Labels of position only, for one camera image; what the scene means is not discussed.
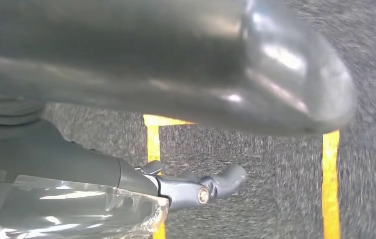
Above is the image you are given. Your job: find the yellow floor tape square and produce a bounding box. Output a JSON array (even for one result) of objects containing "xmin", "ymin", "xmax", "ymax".
[{"xmin": 143, "ymin": 114, "xmax": 341, "ymax": 239}]

